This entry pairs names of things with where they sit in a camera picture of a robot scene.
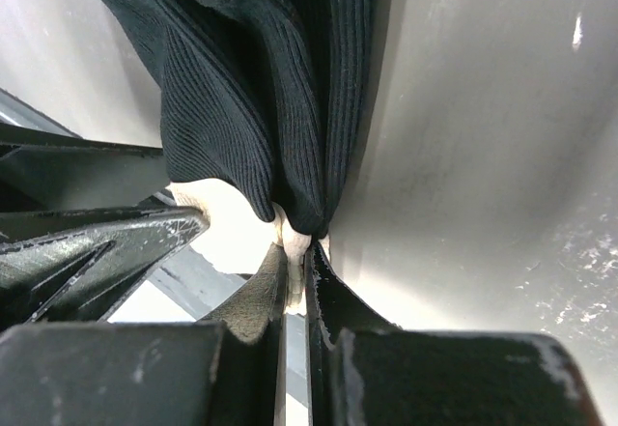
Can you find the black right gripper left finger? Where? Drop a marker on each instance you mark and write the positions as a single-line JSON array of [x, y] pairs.
[[228, 368]]

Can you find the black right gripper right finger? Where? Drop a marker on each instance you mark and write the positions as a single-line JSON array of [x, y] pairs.
[[364, 370]]

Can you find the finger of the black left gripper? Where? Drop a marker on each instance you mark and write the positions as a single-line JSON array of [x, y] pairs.
[[81, 266], [68, 173]]

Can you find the black ribbed underwear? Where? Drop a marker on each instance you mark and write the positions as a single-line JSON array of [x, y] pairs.
[[265, 96]]

